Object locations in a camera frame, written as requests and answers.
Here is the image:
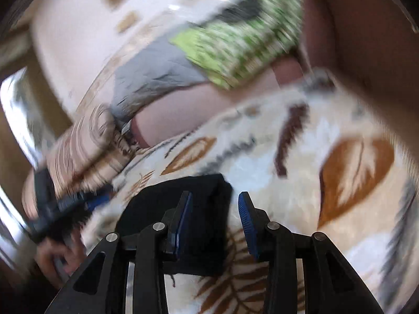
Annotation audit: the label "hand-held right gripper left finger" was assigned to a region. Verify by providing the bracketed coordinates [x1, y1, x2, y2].
[44, 190, 194, 314]

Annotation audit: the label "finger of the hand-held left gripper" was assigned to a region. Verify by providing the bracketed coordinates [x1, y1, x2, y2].
[59, 190, 114, 220]

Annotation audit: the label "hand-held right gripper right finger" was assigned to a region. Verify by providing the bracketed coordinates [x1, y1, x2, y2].
[237, 191, 384, 314]

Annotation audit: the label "black pants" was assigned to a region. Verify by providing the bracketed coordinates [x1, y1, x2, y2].
[114, 174, 234, 277]

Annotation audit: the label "person's left hand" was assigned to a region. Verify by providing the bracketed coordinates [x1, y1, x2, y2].
[35, 231, 87, 287]

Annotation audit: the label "leaf print plush blanket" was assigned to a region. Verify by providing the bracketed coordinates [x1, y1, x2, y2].
[79, 69, 419, 314]

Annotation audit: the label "striped beige cushion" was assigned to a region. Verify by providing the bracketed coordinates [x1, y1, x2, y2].
[22, 105, 142, 210]

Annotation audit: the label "bright window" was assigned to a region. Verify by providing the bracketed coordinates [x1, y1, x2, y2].
[0, 67, 50, 172]

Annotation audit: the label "pink sofa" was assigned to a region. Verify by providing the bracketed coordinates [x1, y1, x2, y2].
[131, 0, 419, 158]

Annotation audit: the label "green patterned blanket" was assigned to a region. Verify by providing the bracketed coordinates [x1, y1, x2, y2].
[170, 0, 306, 89]

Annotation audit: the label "dark grey cloth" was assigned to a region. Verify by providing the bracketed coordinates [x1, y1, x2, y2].
[209, 0, 263, 27]

